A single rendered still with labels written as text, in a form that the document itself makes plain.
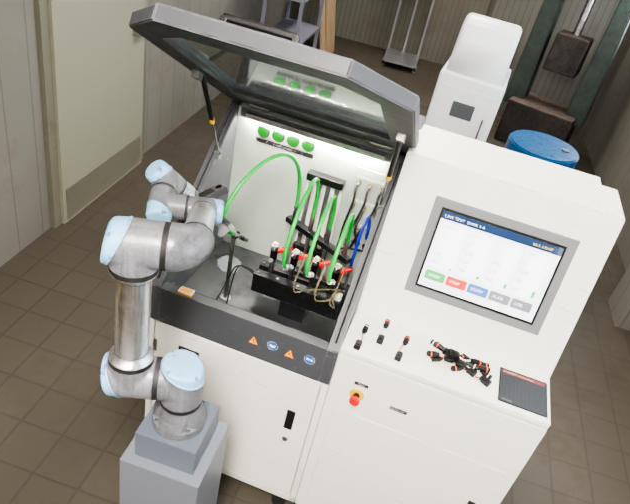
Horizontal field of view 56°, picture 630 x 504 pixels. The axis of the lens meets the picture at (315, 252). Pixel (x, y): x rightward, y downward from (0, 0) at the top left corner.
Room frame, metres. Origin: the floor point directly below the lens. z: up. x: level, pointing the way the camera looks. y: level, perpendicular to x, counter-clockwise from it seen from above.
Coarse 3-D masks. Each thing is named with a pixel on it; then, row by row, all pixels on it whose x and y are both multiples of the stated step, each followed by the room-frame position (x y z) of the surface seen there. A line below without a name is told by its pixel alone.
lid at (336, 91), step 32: (160, 32) 1.41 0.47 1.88; (192, 32) 1.29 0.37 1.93; (224, 32) 1.28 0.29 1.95; (256, 32) 1.28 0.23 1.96; (288, 32) 1.31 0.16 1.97; (192, 64) 1.69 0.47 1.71; (224, 64) 1.63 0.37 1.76; (256, 64) 1.49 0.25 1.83; (288, 64) 1.28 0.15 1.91; (320, 64) 1.24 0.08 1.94; (352, 64) 1.24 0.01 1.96; (256, 96) 1.95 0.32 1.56; (288, 96) 1.80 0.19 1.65; (320, 96) 1.62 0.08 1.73; (352, 96) 1.48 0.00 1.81; (384, 96) 1.29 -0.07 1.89; (416, 96) 1.35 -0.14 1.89; (352, 128) 1.89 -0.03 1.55; (384, 128) 1.78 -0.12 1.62; (416, 128) 1.58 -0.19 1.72
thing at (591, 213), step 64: (448, 192) 1.76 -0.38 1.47; (512, 192) 1.74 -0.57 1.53; (576, 192) 1.80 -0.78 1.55; (384, 256) 1.72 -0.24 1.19; (576, 256) 1.67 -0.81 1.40; (448, 320) 1.64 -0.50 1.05; (576, 320) 1.61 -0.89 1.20; (384, 384) 1.43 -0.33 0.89; (320, 448) 1.45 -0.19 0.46; (384, 448) 1.41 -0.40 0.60; (448, 448) 1.38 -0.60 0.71; (512, 448) 1.34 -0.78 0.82
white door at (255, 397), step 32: (160, 352) 1.58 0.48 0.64; (224, 352) 1.53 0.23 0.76; (224, 384) 1.53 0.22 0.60; (256, 384) 1.51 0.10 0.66; (288, 384) 1.48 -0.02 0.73; (320, 384) 1.47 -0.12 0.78; (224, 416) 1.52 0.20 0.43; (256, 416) 1.50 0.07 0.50; (288, 416) 1.48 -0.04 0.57; (256, 448) 1.50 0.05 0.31; (288, 448) 1.47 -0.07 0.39; (256, 480) 1.49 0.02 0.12; (288, 480) 1.47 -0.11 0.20
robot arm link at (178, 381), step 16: (176, 352) 1.13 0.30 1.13; (192, 352) 1.15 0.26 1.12; (160, 368) 1.07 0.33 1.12; (176, 368) 1.08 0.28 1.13; (192, 368) 1.09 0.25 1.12; (160, 384) 1.04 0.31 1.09; (176, 384) 1.04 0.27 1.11; (192, 384) 1.06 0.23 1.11; (160, 400) 1.04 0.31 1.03; (176, 400) 1.04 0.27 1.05; (192, 400) 1.06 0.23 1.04
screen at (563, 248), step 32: (448, 224) 1.73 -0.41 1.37; (480, 224) 1.72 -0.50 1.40; (512, 224) 1.71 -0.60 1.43; (416, 256) 1.71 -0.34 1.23; (448, 256) 1.70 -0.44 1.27; (480, 256) 1.69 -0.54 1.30; (512, 256) 1.68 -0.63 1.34; (544, 256) 1.67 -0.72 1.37; (416, 288) 1.68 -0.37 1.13; (448, 288) 1.67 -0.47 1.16; (480, 288) 1.66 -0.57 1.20; (512, 288) 1.65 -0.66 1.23; (544, 288) 1.64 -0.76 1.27; (512, 320) 1.62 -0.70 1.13; (544, 320) 1.61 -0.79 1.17
